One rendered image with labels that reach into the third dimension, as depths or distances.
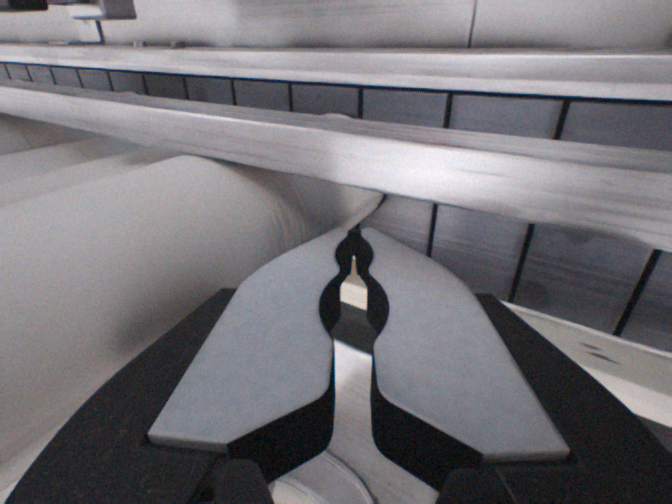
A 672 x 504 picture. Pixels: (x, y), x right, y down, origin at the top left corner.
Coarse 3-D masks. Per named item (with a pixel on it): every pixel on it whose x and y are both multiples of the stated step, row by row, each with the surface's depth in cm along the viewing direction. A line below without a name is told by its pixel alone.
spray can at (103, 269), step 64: (64, 192) 8; (128, 192) 9; (192, 192) 9; (256, 192) 11; (320, 192) 13; (0, 256) 7; (64, 256) 7; (128, 256) 8; (192, 256) 9; (256, 256) 10; (0, 320) 6; (64, 320) 7; (128, 320) 8; (0, 384) 6; (64, 384) 7; (0, 448) 6
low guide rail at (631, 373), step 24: (360, 288) 16; (552, 336) 13; (576, 336) 13; (600, 336) 13; (576, 360) 12; (600, 360) 12; (624, 360) 12; (648, 360) 12; (624, 384) 12; (648, 384) 11; (648, 408) 12
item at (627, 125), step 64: (0, 64) 32; (448, 128) 15; (512, 128) 13; (576, 128) 12; (640, 128) 12; (448, 256) 17; (512, 256) 15; (576, 256) 14; (640, 256) 13; (576, 320) 15; (640, 320) 14
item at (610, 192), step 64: (128, 128) 12; (192, 128) 10; (256, 128) 9; (320, 128) 8; (384, 128) 8; (384, 192) 8; (448, 192) 7; (512, 192) 6; (576, 192) 6; (640, 192) 5
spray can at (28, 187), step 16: (96, 160) 14; (112, 160) 14; (128, 160) 14; (144, 160) 14; (160, 160) 14; (32, 176) 12; (48, 176) 12; (64, 176) 12; (80, 176) 12; (96, 176) 13; (0, 192) 11; (16, 192) 11; (32, 192) 11; (48, 192) 11
